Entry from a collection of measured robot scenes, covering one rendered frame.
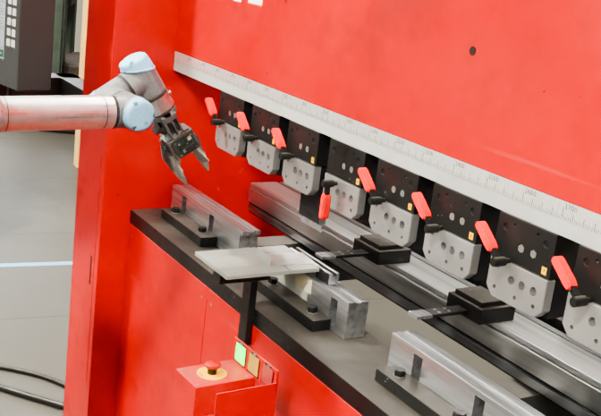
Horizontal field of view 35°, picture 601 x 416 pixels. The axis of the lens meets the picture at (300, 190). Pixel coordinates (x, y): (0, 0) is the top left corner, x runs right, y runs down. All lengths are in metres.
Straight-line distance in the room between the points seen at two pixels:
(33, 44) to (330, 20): 1.11
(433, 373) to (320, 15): 0.90
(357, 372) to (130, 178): 1.27
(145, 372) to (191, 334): 0.40
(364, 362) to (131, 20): 1.38
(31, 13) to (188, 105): 0.57
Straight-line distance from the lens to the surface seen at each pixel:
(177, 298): 2.87
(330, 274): 2.38
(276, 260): 2.42
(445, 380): 2.04
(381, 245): 2.54
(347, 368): 2.18
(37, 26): 3.08
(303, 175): 2.40
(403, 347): 2.13
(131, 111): 2.14
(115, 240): 3.19
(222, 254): 2.43
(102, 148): 3.12
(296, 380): 2.30
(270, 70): 2.56
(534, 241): 1.79
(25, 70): 3.08
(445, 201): 1.96
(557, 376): 2.17
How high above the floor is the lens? 1.78
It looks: 15 degrees down
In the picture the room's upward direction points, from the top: 7 degrees clockwise
